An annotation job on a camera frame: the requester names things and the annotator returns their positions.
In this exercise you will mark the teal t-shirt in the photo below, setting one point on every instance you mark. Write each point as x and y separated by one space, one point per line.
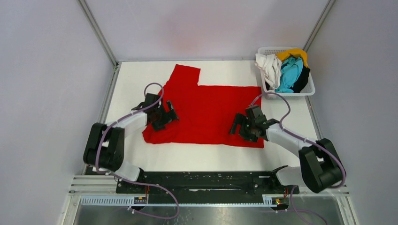
290 71

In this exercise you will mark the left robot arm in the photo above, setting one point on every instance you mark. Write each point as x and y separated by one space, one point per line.
105 146

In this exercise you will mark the yellow t-shirt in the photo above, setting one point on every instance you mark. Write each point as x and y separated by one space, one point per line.
296 53

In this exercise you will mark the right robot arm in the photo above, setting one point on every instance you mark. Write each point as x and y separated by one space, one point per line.
319 164

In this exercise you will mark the white t-shirt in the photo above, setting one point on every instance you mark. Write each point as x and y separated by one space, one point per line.
270 68

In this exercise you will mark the aluminium frame rail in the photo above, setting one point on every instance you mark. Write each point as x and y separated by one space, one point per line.
101 190

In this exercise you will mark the white plastic laundry basket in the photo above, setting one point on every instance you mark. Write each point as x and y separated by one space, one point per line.
309 88

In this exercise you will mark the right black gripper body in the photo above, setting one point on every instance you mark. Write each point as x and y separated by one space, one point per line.
247 131

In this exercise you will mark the black t-shirt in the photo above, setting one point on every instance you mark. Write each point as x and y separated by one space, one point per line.
302 80

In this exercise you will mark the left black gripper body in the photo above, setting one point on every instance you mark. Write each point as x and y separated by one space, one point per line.
162 116

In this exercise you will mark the red t-shirt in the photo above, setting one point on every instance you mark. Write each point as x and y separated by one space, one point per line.
206 113

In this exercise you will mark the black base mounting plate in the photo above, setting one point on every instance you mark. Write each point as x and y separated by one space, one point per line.
233 187

